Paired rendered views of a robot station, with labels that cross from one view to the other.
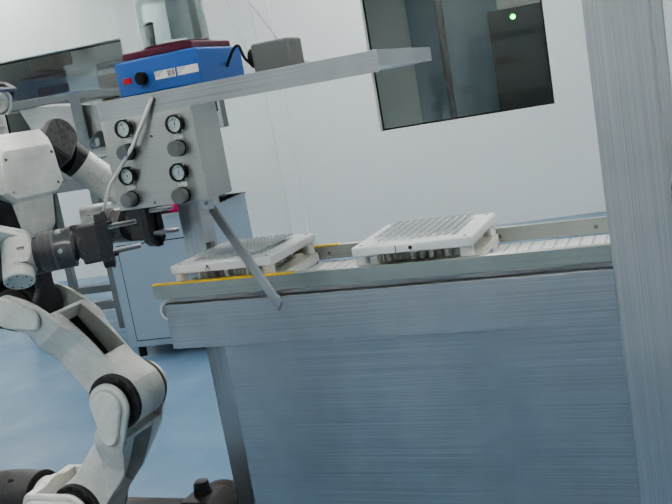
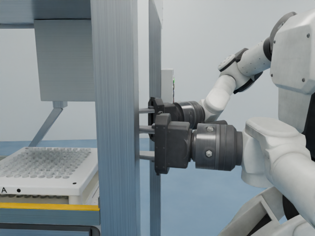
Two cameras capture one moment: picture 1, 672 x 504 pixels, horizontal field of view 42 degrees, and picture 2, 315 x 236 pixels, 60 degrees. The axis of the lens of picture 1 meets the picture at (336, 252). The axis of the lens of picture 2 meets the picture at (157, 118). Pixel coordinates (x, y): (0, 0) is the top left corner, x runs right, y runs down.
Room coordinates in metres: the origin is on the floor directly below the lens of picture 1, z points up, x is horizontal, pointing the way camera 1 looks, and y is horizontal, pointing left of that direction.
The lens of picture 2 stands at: (2.62, 0.24, 1.15)
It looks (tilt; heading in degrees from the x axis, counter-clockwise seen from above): 12 degrees down; 160
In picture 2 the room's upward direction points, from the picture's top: straight up
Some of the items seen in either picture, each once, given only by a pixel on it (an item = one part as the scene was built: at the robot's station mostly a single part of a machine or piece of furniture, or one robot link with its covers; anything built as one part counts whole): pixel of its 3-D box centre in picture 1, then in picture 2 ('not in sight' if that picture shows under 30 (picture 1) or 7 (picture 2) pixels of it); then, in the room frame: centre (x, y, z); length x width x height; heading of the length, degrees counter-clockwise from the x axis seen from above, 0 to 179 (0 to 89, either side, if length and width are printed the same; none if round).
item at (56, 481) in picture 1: (77, 498); not in sight; (2.20, 0.79, 0.28); 0.21 x 0.20 x 0.13; 67
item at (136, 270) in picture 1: (189, 273); not in sight; (4.82, 0.83, 0.38); 0.63 x 0.57 x 0.76; 75
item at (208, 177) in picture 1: (166, 154); (86, 61); (1.86, 0.32, 1.14); 0.22 x 0.11 x 0.20; 67
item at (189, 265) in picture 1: (245, 252); (46, 166); (1.94, 0.20, 0.90); 0.25 x 0.24 x 0.02; 157
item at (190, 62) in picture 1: (179, 68); not in sight; (1.93, 0.26, 1.32); 0.21 x 0.20 x 0.09; 157
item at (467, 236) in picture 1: (426, 234); not in sight; (1.78, -0.19, 0.89); 0.25 x 0.24 x 0.02; 157
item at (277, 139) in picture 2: (101, 220); (271, 150); (2.26, 0.58, 0.99); 0.13 x 0.07 x 0.09; 166
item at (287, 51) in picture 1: (274, 56); not in sight; (1.83, 0.06, 1.30); 0.10 x 0.07 x 0.06; 67
